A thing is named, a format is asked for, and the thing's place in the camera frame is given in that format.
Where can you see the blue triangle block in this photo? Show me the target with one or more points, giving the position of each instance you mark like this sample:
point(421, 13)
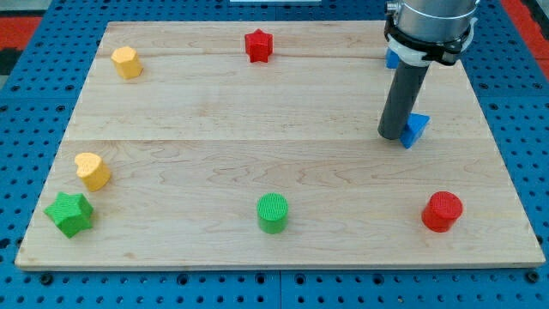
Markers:
point(414, 129)

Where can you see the wooden board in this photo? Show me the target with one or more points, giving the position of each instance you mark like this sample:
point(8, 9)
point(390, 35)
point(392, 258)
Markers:
point(202, 133)

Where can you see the blue block behind arm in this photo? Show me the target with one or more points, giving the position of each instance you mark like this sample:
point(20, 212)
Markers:
point(391, 59)

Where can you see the green cylinder block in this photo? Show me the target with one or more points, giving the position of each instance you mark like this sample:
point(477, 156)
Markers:
point(272, 211)

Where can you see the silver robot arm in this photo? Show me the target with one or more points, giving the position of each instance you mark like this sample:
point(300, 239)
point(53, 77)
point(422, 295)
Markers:
point(435, 21)

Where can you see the yellow hexagon block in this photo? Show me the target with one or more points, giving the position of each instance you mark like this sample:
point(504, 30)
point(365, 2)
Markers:
point(126, 62)

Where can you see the red star block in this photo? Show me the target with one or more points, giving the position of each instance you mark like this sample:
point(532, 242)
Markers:
point(259, 45)

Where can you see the green star block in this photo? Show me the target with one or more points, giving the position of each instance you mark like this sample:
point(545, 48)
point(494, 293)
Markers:
point(70, 213)

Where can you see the red cylinder block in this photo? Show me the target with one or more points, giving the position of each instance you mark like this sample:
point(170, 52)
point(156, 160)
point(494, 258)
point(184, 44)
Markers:
point(442, 211)

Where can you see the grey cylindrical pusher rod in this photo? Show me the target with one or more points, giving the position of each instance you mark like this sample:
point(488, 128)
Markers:
point(403, 92)

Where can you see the yellow heart block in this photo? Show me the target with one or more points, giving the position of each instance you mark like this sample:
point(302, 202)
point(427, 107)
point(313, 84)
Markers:
point(92, 171)

